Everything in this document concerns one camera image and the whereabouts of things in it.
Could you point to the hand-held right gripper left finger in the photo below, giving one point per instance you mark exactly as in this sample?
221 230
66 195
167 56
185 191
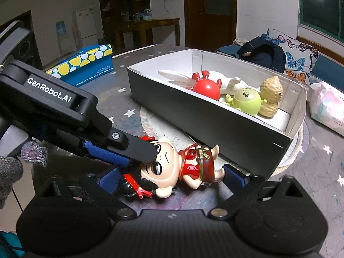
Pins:
111 180

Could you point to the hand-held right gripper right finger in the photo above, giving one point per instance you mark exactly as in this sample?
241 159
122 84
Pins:
236 178

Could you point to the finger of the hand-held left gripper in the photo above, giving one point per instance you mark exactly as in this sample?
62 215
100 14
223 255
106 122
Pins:
134 146
107 154

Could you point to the red dress doll figure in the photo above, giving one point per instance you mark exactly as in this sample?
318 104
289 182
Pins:
166 161

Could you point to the cardboard box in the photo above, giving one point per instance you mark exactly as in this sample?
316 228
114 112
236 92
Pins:
215 123

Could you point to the green round toy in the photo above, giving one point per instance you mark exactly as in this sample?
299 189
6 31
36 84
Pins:
246 100

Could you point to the peanut shaped toy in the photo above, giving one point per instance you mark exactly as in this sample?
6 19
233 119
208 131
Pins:
270 96

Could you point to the red spiky ball toy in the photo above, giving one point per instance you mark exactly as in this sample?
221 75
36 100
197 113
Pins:
205 87

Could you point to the white rabbit plush toy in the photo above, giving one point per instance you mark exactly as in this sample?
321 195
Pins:
231 84

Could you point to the person's left hand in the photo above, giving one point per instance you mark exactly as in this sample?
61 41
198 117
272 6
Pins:
35 153

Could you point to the round woven mat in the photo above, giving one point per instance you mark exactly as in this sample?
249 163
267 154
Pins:
161 123

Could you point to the grey star-print tablecloth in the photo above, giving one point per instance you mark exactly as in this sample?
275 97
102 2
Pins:
118 104

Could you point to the blue box with yellow dots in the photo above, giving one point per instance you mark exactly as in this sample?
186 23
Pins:
80 64

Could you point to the water dispenser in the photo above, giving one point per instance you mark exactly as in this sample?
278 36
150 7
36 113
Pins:
63 39

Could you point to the white refrigerator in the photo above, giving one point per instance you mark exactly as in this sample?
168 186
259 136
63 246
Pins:
85 24

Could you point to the pink tissue pack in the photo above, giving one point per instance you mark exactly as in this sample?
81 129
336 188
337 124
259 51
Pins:
329 107

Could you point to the wooden side table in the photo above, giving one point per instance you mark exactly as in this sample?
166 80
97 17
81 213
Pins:
150 29

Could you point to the dark wooden shelf cabinet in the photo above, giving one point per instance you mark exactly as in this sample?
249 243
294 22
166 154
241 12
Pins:
115 0

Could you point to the teal cloth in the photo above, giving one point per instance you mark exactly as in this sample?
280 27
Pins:
9 244

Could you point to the dark backpack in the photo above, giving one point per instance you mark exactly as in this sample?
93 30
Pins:
263 55

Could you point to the butterfly print pillow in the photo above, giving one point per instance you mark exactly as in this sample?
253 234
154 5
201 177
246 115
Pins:
298 59

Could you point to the beige cloth bundle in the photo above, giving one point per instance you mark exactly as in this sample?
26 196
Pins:
239 42

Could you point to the blue sofa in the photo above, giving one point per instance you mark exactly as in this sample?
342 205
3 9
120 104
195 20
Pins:
328 67

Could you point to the brown wooden door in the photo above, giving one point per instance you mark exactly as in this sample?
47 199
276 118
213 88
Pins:
209 13

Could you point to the dark window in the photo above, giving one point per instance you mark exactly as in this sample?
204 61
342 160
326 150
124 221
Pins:
322 5

